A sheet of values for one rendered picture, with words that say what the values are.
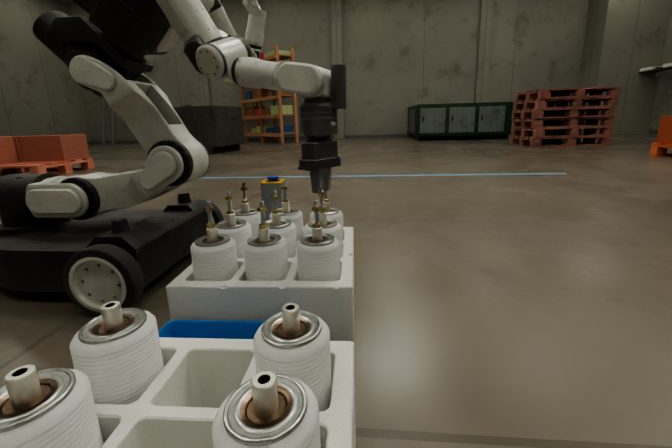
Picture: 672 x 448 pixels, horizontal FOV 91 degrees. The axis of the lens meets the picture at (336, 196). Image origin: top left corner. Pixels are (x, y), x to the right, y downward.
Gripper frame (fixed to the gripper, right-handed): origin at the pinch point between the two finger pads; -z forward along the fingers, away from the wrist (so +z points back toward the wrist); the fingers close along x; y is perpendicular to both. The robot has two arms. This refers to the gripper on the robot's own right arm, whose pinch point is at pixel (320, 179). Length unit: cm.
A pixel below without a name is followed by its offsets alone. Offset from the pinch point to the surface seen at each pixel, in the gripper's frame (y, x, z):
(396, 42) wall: -438, -817, 221
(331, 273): 11.7, 10.6, -17.5
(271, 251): 1.9, 18.4, -12.3
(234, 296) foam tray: -2.0, 25.7, -20.7
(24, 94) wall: -1130, -126, 100
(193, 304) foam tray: -9.2, 30.9, -22.6
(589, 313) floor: 55, -41, -36
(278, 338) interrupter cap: 26.5, 37.9, -11.0
